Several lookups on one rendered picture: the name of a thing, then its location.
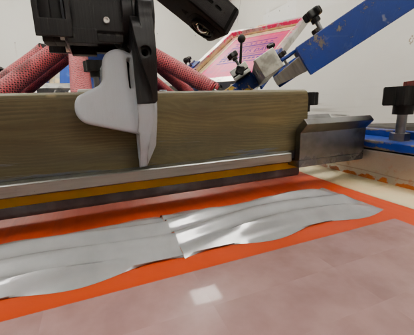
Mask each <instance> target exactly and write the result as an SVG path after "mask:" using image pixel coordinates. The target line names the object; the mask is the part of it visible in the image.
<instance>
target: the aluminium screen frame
mask: <svg viewBox="0 0 414 335"><path fill-rule="evenodd" d="M362 153H363V158H362V159H359V160H350V161H345V162H336V163H331V164H322V165H318V166H323V167H326V168H330V169H335V170H338V171H342V172H346V173H350V174H354V175H358V176H361V177H366V178H368V179H373V180H376V181H380V182H383V183H388V184H391V185H396V186H399V187H404V188H406V189H411V190H414V155H410V154H402V153H397V152H389V151H384V150H376V149H371V148H363V152H362Z"/></svg>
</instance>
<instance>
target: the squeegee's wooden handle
mask: <svg viewBox="0 0 414 335"><path fill-rule="evenodd" d="M83 93H84V92H46V93H0V182H4V181H15V180H22V179H33V178H40V177H51V176H58V175H70V174H76V173H88V172H94V171H106V170H112V169H124V168H135V167H139V159H138V147H137V139H136V134H133V133H129V132H123V131H119V130H113V129H109V128H102V127H98V126H92V125H88V124H85V123H84V122H82V121H81V120H80V119H79V118H78V116H77V115H76V112H75V109H74V103H75V100H76V98H77V97H78V96H79V95H81V94H83ZM304 119H308V93H307V91H306V90H202V91H158V92H157V137H156V147H155V149H154V152H153V154H152V156H151V159H150V161H149V164H148V166H154V165H160V164H172V163H178V162H190V161H196V160H208V159H214V158H226V157H233V156H244V155H251V154H262V153H269V152H280V151H286V152H292V158H295V146H296V129H297V128H298V127H299V125H300V124H301V123H302V121H303V120H304Z"/></svg>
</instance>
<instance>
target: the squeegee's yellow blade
mask: <svg viewBox="0 0 414 335"><path fill-rule="evenodd" d="M289 168H297V167H295V166H292V165H288V162H287V163H281V164H272V165H266V166H257V167H246V168H241V169H231V170H225V171H216V172H210V173H200V174H195V175H185V176H179V177H169V178H164V179H154V180H148V181H139V182H133V183H123V184H118V185H108V186H102V187H92V188H87V189H77V190H71V191H62V192H56V193H46V194H40V195H31V196H25V197H16V198H10V199H0V209H3V208H8V207H17V206H23V205H32V204H37V203H46V202H52V201H60V200H65V199H74V198H80V197H89V196H94V195H104V194H109V193H118V192H123V191H132V190H137V189H146V188H151V187H161V186H166V185H175V184H180V183H189V182H194V181H203V180H208V179H218V178H223V177H232V176H237V175H247V174H252V173H260V172H266V171H275V170H280V169H289Z"/></svg>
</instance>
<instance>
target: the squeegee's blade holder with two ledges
mask: <svg viewBox="0 0 414 335"><path fill-rule="evenodd" d="M291 161H292V152H286V151H280V152H269V153H262V154H251V155H244V156H233V157H226V158H214V159H208V160H196V161H190V162H178V163H172V164H160V165H154V166H147V167H130V168H124V169H112V170H106V171H94V172H88V173H76V174H70V175H58V176H51V177H40V178H33V179H22V180H15V181H4V182H0V199H10V198H16V197H25V196H31V195H40V194H46V193H56V192H62V191H71V190H77V189H87V188H92V187H102V186H108V185H118V184H123V183H133V182H139V181H148V180H154V179H164V178H169V177H179V176H185V175H195V174H200V173H210V172H216V171H225V170H231V169H241V168H251V167H257V166H266V165H272V164H281V163H287V162H291Z"/></svg>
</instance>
